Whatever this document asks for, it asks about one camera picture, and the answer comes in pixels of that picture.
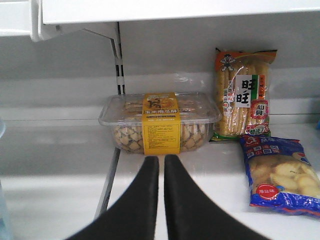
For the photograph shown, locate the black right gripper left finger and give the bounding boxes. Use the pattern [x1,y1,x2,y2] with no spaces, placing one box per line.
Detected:
[68,156,160,240]

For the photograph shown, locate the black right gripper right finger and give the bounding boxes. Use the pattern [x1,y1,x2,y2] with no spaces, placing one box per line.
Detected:
[164,154,266,240]

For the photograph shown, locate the light blue shopping basket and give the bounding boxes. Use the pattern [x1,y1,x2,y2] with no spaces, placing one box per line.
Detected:
[0,118,16,240]

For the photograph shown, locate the clear plastic cookie tub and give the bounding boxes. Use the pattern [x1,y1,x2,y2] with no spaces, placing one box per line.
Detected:
[98,92,222,155]

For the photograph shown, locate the blue snack bag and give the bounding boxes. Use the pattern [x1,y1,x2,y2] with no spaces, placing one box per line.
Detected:
[240,134,320,217]

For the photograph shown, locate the rice cracker snack bag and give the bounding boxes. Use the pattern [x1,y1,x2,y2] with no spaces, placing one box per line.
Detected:
[210,48,277,142]

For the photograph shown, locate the white store shelving unit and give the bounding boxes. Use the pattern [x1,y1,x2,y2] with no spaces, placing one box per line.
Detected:
[0,0,320,240]

